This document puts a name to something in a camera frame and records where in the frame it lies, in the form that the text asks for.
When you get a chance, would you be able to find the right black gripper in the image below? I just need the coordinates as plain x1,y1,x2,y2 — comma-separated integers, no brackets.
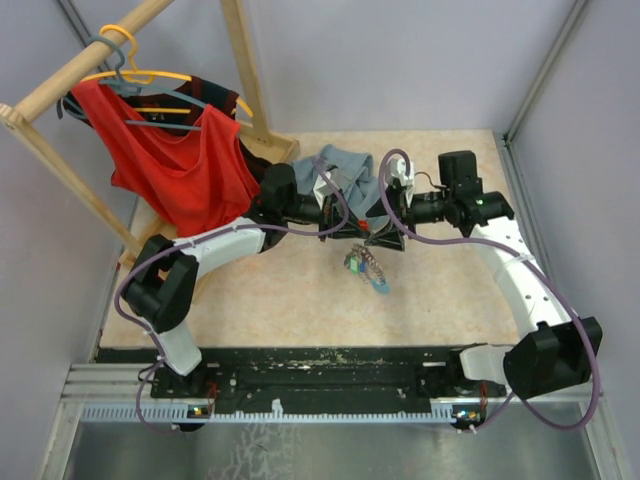
364,184,453,252

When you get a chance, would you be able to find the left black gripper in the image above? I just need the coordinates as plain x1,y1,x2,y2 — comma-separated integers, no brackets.
281,189,370,242

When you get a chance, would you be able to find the bunch of keys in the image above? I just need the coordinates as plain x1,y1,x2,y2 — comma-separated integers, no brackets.
343,244,391,295

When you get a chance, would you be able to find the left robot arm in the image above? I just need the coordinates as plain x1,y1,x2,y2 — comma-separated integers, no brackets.
114,158,367,397

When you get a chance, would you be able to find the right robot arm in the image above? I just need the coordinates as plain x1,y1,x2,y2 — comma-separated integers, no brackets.
369,148,603,400

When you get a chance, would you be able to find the blue denim shirt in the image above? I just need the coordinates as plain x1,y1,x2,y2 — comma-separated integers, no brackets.
291,144,380,220

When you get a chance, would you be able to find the red tank top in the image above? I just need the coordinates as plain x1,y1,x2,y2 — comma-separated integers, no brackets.
68,80,251,237

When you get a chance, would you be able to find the wooden clothes rack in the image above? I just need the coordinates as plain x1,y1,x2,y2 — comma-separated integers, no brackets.
0,0,301,281

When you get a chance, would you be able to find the teal hanger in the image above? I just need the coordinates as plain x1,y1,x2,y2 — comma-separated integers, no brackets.
55,35,206,120

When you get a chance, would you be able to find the yellow hanger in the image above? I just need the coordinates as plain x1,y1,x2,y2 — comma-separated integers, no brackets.
78,24,254,119

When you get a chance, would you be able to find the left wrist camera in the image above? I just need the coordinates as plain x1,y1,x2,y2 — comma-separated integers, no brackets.
312,169,349,207

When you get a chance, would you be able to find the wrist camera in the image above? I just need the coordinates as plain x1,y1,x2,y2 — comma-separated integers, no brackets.
386,155,415,188
312,169,349,207

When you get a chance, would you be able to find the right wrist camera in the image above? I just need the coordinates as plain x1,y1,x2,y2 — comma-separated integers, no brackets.
386,155,415,188

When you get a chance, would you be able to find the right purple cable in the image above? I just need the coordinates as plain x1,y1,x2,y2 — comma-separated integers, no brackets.
377,148,601,434

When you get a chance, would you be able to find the right aluminium corner post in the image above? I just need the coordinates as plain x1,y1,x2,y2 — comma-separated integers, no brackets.
502,0,591,146

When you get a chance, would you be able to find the aluminium corner post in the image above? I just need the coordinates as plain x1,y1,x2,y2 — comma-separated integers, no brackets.
502,0,591,146
53,0,92,49

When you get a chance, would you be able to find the aluminium frame rail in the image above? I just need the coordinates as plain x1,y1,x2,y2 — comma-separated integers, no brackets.
59,362,606,424

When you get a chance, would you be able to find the left aluminium corner post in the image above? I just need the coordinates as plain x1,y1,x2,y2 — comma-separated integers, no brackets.
53,0,92,49

